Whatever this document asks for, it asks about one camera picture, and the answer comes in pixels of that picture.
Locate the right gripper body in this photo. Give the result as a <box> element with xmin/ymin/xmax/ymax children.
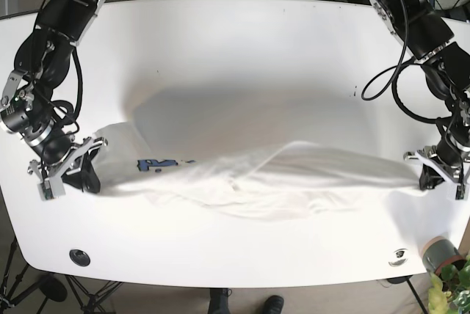
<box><xmin>1</xmin><ymin>101</ymin><xmax>73</xmax><ymax>166</ymax></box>

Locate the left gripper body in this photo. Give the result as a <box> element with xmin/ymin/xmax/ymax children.
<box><xmin>426</xmin><ymin>120</ymin><xmax>469</xmax><ymax>179</ymax></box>

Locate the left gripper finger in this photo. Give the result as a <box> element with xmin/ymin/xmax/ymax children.
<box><xmin>403</xmin><ymin>149</ymin><xmax>441</xmax><ymax>191</ymax></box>
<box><xmin>437</xmin><ymin>164</ymin><xmax>469</xmax><ymax>200</ymax></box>

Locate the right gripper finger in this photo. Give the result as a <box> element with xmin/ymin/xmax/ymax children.
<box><xmin>66</xmin><ymin>137</ymin><xmax>108</xmax><ymax>194</ymax></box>
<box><xmin>28</xmin><ymin>160</ymin><xmax>78</xmax><ymax>200</ymax></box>

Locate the white printed T-shirt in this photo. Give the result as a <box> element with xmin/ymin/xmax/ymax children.
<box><xmin>93</xmin><ymin>123</ymin><xmax>425</xmax><ymax>221</ymax></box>

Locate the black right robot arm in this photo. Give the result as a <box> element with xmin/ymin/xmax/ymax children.
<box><xmin>1</xmin><ymin>0</ymin><xmax>107</xmax><ymax>200</ymax></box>

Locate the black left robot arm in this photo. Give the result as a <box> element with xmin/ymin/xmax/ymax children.
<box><xmin>361</xmin><ymin>0</ymin><xmax>469</xmax><ymax>200</ymax></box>

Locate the grey plant pot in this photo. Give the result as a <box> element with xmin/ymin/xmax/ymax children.
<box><xmin>421</xmin><ymin>236</ymin><xmax>466</xmax><ymax>276</ymax></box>

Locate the black table grommet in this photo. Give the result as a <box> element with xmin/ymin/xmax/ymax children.
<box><xmin>69</xmin><ymin>249</ymin><xmax>91</xmax><ymax>267</ymax></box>

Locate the silver table grommet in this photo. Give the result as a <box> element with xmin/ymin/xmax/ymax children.
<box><xmin>388</xmin><ymin>248</ymin><xmax>409</xmax><ymax>268</ymax></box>

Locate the green potted plant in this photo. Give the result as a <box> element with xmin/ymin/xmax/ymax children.
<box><xmin>427</xmin><ymin>259</ymin><xmax>469</xmax><ymax>314</ymax></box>

